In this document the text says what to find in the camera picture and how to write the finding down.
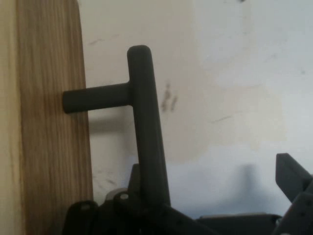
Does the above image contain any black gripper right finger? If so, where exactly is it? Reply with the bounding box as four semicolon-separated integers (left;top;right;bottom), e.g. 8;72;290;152
273;152;313;235

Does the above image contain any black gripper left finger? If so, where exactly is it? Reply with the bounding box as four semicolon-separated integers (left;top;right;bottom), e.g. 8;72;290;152
60;163;214;235

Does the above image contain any black drawer handle bar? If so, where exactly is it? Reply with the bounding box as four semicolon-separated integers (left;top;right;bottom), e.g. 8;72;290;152
62;45;172;209

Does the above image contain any light wooden drawer front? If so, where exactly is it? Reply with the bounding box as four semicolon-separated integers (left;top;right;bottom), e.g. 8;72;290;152
0;0;94;235

